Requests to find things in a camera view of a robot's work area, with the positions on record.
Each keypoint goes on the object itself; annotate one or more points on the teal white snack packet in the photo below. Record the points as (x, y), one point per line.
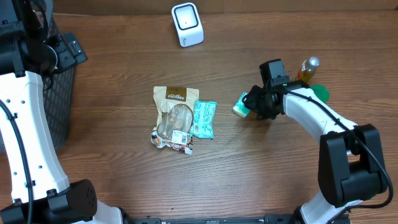
(203, 118)

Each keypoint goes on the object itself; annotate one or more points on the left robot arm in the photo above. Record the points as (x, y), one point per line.
(41, 191)

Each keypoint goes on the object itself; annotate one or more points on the teal tissue pack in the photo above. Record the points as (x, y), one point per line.
(239, 108)

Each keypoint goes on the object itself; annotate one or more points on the silver round ball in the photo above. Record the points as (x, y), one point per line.
(308, 69)

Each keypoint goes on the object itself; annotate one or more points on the brown snack packet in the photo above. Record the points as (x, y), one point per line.
(175, 117)

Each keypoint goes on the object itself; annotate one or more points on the grey plastic mesh basket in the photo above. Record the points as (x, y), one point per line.
(57, 104)

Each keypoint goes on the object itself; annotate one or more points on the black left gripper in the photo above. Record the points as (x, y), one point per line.
(69, 59)

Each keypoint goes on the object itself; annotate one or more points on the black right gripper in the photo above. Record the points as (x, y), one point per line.
(254, 99)

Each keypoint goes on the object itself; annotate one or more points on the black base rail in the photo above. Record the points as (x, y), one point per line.
(211, 221)

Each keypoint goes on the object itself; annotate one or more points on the green lid white jar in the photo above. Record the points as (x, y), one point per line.
(321, 92)

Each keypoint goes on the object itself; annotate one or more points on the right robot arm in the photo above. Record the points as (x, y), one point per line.
(351, 168)

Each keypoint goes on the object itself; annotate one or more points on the white barcode scanner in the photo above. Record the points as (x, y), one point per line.
(188, 24)

